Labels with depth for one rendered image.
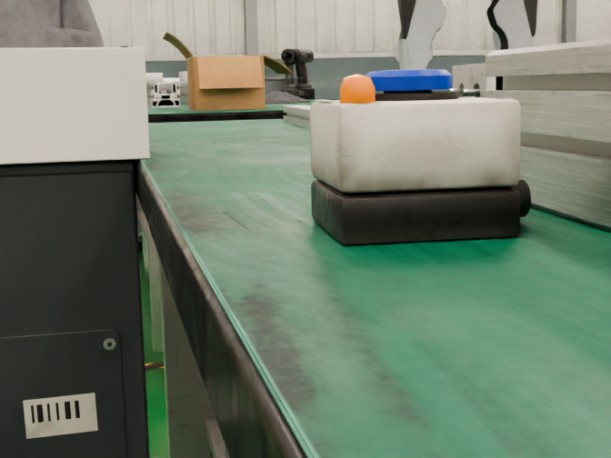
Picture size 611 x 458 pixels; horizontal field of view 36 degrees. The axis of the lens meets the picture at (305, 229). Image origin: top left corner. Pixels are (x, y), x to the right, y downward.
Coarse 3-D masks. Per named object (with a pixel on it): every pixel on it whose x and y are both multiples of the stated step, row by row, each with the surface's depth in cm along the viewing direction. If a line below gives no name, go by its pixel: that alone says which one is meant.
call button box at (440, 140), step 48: (384, 96) 41; (432, 96) 40; (336, 144) 39; (384, 144) 39; (432, 144) 39; (480, 144) 39; (336, 192) 41; (384, 192) 39; (432, 192) 40; (480, 192) 40; (528, 192) 43; (384, 240) 39; (432, 240) 40
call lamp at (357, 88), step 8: (344, 80) 39; (352, 80) 39; (360, 80) 38; (368, 80) 39; (344, 88) 39; (352, 88) 38; (360, 88) 38; (368, 88) 39; (344, 96) 39; (352, 96) 38; (360, 96) 38; (368, 96) 39
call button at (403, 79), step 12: (372, 72) 42; (384, 72) 41; (396, 72) 41; (408, 72) 41; (420, 72) 41; (432, 72) 41; (444, 72) 41; (384, 84) 41; (396, 84) 41; (408, 84) 41; (420, 84) 41; (432, 84) 41; (444, 84) 41
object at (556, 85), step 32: (512, 64) 51; (544, 64) 47; (576, 64) 43; (608, 64) 40; (512, 96) 51; (544, 96) 47; (576, 96) 43; (608, 96) 40; (544, 128) 47; (576, 128) 44; (608, 128) 40; (544, 160) 47; (576, 160) 44; (608, 160) 41; (544, 192) 48; (576, 192) 44; (608, 192) 41; (608, 224) 41
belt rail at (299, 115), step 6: (288, 108) 163; (294, 108) 156; (300, 108) 149; (306, 108) 146; (288, 114) 168; (294, 114) 161; (300, 114) 149; (306, 114) 143; (288, 120) 163; (294, 120) 157; (300, 120) 150; (306, 120) 147; (306, 126) 143
